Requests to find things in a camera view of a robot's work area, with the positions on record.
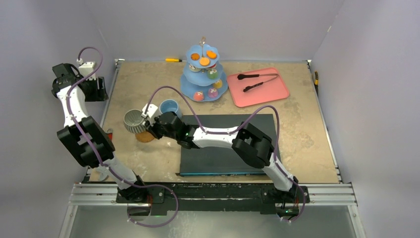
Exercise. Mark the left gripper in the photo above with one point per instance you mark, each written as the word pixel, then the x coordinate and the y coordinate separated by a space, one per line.
pixel 99 94

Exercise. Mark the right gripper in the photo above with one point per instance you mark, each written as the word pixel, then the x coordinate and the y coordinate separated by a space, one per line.
pixel 153 128

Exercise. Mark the round woven coaster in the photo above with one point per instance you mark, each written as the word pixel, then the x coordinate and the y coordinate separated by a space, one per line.
pixel 144 137

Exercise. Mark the blue ceramic mug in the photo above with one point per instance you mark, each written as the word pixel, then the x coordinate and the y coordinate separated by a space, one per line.
pixel 170 105

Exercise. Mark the grey ribbed cup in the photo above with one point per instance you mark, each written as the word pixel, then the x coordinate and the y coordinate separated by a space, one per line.
pixel 134 121

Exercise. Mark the blue three-tier cake stand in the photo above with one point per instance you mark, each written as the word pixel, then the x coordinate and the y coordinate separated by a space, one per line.
pixel 191 82

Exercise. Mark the yellow small cake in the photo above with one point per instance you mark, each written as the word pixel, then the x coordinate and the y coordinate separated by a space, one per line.
pixel 218 84

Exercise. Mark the orange disc sweet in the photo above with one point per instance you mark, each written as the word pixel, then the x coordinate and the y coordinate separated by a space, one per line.
pixel 195 56

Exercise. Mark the orange round cookie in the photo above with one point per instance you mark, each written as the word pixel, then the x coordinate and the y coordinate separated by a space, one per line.
pixel 204 61

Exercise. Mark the orange flower cookie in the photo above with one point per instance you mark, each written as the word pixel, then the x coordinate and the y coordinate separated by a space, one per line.
pixel 211 55

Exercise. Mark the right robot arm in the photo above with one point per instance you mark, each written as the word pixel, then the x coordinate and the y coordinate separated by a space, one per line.
pixel 254 147

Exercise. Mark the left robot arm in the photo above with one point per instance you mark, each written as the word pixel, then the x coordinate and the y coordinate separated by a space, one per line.
pixel 82 136

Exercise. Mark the pink serving tray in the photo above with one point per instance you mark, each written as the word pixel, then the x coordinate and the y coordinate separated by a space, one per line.
pixel 257 87

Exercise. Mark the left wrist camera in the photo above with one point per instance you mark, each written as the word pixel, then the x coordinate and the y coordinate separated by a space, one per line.
pixel 85 67

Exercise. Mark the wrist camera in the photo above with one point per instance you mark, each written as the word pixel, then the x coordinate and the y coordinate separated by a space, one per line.
pixel 150 112
pixel 85 67

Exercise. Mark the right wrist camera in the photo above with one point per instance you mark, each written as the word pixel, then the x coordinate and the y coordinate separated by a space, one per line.
pixel 150 112

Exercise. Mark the aluminium frame rail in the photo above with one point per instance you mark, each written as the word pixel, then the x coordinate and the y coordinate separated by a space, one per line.
pixel 226 197

